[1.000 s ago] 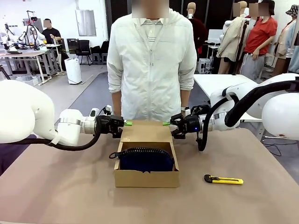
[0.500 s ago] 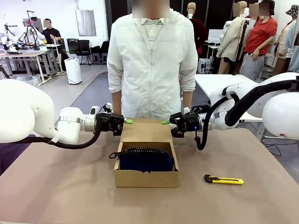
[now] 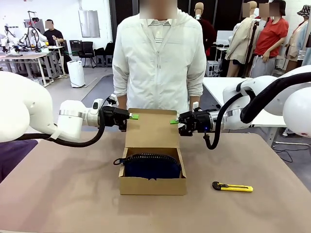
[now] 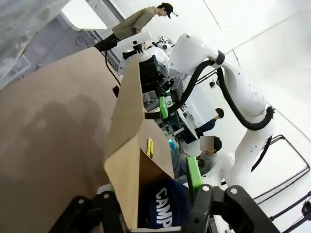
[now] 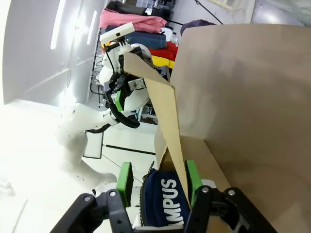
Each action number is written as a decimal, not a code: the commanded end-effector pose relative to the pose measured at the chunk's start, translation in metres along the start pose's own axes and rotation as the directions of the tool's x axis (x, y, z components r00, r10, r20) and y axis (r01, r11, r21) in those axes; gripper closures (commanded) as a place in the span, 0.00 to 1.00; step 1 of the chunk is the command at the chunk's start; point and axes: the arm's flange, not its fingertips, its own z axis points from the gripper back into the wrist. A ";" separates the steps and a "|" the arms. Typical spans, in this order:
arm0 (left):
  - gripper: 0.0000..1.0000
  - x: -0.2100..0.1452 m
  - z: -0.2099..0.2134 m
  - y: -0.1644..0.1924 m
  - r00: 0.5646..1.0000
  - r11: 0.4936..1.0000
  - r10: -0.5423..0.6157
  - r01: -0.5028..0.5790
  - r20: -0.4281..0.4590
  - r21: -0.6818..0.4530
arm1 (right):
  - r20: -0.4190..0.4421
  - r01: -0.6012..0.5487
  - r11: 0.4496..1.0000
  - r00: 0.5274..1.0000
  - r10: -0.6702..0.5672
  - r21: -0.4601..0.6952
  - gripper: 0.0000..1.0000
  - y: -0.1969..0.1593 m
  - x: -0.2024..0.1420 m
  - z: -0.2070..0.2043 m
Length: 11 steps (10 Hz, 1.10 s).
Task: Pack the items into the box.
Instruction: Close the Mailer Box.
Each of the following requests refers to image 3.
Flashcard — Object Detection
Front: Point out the background work table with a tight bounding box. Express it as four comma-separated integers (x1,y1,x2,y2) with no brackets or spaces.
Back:
0,45,66,86

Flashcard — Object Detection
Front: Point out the black floor cable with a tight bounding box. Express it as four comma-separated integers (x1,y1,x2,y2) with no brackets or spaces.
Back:
273,142,311,163

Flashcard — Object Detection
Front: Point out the brown cardboard box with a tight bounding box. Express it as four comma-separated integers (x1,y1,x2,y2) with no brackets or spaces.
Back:
118,108,188,196

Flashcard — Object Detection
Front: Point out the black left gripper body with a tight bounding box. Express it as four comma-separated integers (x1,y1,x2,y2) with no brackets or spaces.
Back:
98,106,130,127

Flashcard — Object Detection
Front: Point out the white computer case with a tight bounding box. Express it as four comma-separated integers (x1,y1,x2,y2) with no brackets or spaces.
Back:
206,60,220,78

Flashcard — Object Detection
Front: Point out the mannequin in beige coat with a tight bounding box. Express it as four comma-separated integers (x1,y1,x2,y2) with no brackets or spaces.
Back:
225,1,259,78

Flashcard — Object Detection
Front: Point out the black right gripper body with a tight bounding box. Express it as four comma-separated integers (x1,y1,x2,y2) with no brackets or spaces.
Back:
179,111,211,133

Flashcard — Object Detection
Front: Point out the white air purifier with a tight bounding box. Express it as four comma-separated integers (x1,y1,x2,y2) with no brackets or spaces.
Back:
67,60,86,88

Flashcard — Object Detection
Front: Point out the grey wall panel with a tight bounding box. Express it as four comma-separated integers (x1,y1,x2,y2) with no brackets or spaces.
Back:
78,9,101,38

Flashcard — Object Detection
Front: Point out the black office chair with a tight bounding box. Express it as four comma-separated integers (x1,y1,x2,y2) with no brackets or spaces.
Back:
79,41,96,68

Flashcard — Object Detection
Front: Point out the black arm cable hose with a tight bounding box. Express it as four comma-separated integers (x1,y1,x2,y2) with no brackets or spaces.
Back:
203,71,311,150
18,120,107,148

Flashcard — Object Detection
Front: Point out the dark purple cloth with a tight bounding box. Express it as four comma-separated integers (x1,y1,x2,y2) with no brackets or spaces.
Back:
0,140,39,184

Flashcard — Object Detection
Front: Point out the person's right forearm white sleeve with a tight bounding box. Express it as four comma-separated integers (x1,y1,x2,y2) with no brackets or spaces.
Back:
112,67,129,110

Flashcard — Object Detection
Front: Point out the person's left forearm white sleeve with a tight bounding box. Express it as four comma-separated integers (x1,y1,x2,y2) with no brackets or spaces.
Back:
186,70,204,107

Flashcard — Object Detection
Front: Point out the dark blue zipper pouch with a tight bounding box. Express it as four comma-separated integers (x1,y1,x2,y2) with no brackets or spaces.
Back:
113,152,182,180

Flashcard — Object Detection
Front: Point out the figure in red shirt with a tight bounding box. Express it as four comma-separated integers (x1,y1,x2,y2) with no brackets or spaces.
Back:
250,0,290,79

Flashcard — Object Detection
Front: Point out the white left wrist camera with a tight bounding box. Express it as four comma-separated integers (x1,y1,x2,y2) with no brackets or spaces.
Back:
106,94,120,107

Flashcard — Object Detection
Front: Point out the yellow utility knife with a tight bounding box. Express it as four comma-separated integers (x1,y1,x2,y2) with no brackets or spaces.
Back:
212,181,254,193

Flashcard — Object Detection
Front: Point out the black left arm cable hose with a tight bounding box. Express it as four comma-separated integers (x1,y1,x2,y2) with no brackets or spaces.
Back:
18,120,107,148

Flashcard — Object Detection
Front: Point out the mannequin in dark red top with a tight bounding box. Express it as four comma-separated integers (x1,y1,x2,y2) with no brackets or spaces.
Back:
194,2,217,58

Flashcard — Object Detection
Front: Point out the person in white jacket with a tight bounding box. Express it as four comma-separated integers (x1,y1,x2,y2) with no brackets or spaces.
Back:
112,0,207,115

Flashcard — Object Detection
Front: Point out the black tripod stand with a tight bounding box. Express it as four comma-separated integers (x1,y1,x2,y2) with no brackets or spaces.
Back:
242,20,259,78

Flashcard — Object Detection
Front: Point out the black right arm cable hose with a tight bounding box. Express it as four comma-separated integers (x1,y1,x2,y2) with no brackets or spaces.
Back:
203,71,311,150

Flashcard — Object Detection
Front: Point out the person in black shirt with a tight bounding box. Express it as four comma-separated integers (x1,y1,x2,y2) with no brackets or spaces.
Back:
43,19,65,48

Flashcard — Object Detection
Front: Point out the mannequin with bucket hat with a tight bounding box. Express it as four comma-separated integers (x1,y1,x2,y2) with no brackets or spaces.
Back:
284,4,311,67

